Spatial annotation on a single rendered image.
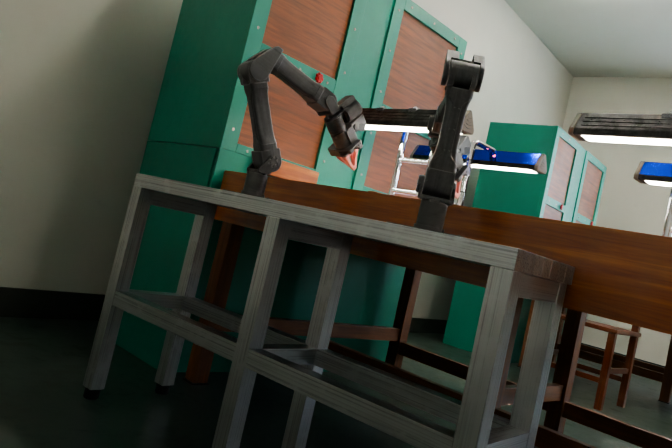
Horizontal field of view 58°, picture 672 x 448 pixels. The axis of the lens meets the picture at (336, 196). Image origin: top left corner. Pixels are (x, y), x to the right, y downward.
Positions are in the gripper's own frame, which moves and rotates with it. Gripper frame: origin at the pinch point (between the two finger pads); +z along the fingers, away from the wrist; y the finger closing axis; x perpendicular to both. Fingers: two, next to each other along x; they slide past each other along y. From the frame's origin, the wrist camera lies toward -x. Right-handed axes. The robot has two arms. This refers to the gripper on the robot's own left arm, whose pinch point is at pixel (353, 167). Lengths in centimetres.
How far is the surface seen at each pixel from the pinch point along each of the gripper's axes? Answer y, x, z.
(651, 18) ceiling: 52, -403, 139
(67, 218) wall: 126, 54, 2
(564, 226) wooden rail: -80, 17, -4
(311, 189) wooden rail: 2.0, 17.6, -3.8
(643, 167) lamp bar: -65, -65, 40
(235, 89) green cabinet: 50, -4, -27
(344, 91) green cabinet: 50, -53, 3
